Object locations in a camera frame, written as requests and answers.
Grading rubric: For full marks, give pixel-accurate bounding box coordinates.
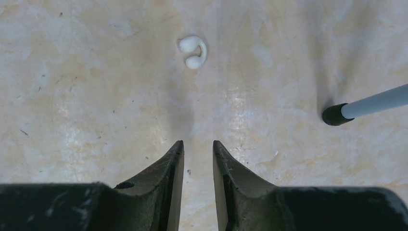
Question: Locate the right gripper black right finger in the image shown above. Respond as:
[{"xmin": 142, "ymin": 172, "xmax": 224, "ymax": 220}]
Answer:
[{"xmin": 213, "ymin": 141, "xmax": 408, "ymax": 231}]

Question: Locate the white earbud near tripod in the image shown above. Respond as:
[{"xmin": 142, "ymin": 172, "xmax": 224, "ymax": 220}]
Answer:
[{"xmin": 179, "ymin": 36, "xmax": 208, "ymax": 70}]

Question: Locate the grey camera tripod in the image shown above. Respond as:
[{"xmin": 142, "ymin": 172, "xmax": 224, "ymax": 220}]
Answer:
[{"xmin": 322, "ymin": 84, "xmax": 408, "ymax": 126}]

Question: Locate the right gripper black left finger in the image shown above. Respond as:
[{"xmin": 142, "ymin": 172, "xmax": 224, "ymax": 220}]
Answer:
[{"xmin": 0, "ymin": 141, "xmax": 184, "ymax": 231}]

